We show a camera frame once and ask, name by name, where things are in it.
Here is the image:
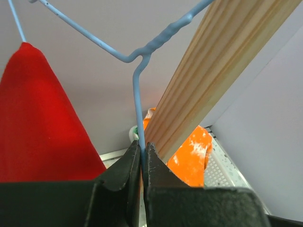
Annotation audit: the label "wooden clothes rack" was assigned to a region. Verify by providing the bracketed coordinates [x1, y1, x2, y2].
[145, 0, 300, 162]

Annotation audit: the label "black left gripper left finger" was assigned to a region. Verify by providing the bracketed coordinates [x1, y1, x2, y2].
[0, 141, 141, 227]

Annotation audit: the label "blue wire hanger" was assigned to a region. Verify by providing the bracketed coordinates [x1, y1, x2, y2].
[7, 0, 213, 154]

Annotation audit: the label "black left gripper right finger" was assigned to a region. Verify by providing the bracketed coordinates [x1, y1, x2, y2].
[142, 143, 270, 227]

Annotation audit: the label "green tie-dye trousers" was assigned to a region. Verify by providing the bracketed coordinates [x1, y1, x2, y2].
[133, 127, 139, 140]

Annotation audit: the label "red trousers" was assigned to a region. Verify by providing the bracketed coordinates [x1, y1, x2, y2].
[0, 42, 106, 183]

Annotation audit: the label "orange tie-dye trousers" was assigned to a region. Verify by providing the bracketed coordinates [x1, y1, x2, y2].
[142, 106, 214, 188]

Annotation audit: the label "white plastic basket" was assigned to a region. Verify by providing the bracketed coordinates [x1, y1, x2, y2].
[204, 128, 250, 188]

